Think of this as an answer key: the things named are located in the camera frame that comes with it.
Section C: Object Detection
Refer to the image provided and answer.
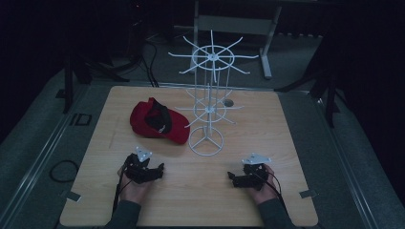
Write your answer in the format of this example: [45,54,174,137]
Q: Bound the black cable loop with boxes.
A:
[49,159,80,184]

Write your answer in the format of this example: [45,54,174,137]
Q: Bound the black floor cables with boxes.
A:
[139,39,160,88]

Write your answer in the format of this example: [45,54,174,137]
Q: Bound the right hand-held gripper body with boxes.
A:
[239,153,272,192]

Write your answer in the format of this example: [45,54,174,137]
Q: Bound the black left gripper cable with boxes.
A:
[111,165,128,215]

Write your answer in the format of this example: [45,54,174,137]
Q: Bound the black tripod stand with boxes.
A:
[274,34,342,129]
[61,44,132,115]

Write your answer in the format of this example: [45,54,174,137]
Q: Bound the grey metal table frame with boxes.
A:
[190,0,284,80]

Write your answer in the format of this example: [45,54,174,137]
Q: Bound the person's right hand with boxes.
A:
[247,163,282,205]

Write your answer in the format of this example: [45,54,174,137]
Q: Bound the grey tape strip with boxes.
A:
[298,189,319,199]
[64,190,82,203]

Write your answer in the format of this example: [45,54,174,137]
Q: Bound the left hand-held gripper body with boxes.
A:
[123,146,158,185]

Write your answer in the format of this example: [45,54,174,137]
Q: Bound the person's left hand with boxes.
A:
[117,166,151,205]

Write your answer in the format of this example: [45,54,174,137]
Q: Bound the red baseball cap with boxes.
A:
[129,96,191,145]

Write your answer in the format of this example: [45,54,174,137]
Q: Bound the white wire display rack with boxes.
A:
[167,29,260,157]

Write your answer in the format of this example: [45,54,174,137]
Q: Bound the black floor bracket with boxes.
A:
[69,113,93,127]

